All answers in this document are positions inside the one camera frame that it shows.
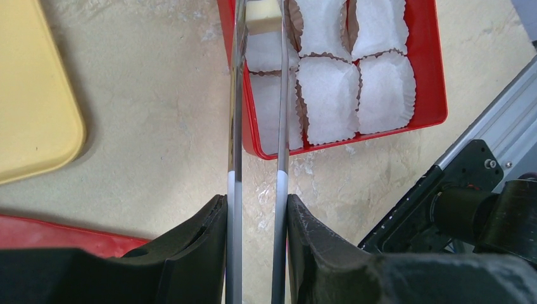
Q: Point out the black aluminium base frame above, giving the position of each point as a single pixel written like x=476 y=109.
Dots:
x=499 y=146

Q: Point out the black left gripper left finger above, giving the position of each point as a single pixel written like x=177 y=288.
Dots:
x=184 y=265

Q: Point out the red chocolate box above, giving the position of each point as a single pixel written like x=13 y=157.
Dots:
x=356 y=70

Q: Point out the yellow plastic tray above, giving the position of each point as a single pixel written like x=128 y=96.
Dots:
x=42 y=128

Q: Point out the red box lid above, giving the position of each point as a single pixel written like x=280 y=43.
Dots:
x=27 y=233

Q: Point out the metal serving tongs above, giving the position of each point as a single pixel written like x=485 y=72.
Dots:
x=234 y=260

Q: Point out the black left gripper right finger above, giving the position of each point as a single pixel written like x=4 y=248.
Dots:
x=326 y=268

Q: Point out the white square chocolate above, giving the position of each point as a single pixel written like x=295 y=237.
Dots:
x=263 y=16

